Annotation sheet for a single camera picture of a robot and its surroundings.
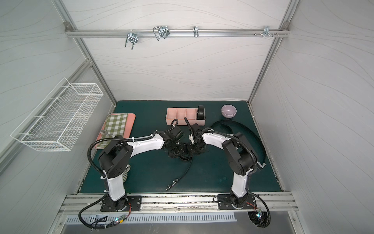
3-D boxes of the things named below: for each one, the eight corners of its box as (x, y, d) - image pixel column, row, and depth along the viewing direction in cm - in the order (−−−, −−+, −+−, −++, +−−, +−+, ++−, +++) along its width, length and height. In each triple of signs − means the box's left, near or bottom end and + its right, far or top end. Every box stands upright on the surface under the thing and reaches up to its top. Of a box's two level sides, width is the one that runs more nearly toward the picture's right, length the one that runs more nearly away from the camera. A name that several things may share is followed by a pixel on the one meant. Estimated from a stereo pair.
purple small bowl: (222, 118, 110) (222, 114, 107) (220, 107, 116) (220, 104, 113) (236, 118, 110) (238, 114, 107) (234, 107, 117) (235, 104, 114)
